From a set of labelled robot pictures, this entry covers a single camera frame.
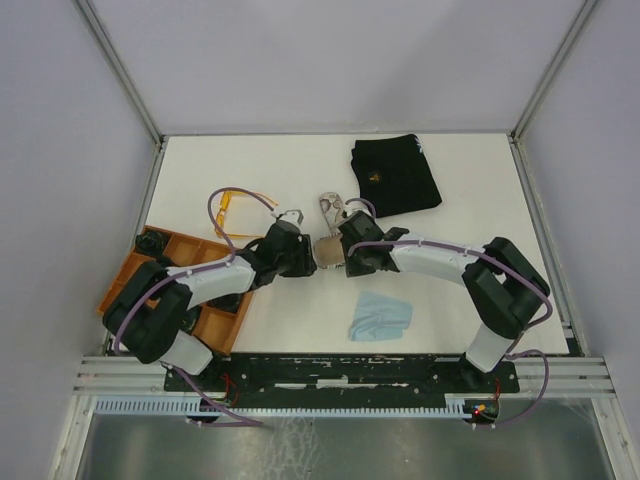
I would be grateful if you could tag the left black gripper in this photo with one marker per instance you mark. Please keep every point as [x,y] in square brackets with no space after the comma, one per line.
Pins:
[306,265]

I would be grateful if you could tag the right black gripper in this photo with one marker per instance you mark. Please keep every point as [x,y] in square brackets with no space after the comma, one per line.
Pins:
[352,268]

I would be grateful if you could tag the map print glasses case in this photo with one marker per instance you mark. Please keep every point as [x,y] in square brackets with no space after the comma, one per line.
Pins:
[329,203]

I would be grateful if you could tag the flag print glasses case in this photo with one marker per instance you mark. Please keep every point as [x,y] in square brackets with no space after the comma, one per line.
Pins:
[328,252]

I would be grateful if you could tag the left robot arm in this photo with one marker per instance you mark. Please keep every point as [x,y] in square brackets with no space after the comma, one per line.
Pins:
[146,316]

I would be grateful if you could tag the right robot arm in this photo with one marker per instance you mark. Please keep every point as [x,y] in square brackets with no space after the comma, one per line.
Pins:
[510,296]

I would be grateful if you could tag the orange sunglasses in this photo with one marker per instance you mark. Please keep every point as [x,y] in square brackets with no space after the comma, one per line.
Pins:
[235,196]

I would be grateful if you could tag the black sunglasses in tray corner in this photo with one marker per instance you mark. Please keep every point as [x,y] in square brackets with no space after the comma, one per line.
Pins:
[151,243]

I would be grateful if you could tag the black folded cloth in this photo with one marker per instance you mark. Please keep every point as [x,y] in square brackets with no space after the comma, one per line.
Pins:
[394,176]

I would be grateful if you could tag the orange compartment tray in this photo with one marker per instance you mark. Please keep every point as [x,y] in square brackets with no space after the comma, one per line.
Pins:
[216,322]

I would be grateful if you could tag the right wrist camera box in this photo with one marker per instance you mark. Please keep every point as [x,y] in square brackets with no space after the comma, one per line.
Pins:
[344,212]

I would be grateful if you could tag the right corner aluminium post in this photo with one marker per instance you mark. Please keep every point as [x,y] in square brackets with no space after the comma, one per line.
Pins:
[551,73]

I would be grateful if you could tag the corner aluminium post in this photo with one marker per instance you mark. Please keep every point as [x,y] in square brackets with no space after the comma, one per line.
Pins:
[551,73]
[97,29]

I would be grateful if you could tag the light blue cable duct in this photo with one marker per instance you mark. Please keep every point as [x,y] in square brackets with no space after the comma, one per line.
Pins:
[192,407]

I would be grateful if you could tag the aluminium frame rail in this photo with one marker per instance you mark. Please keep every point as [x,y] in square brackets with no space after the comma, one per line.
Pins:
[565,378]

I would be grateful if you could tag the left corner aluminium post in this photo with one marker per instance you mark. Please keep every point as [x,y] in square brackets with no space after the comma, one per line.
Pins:
[97,29]

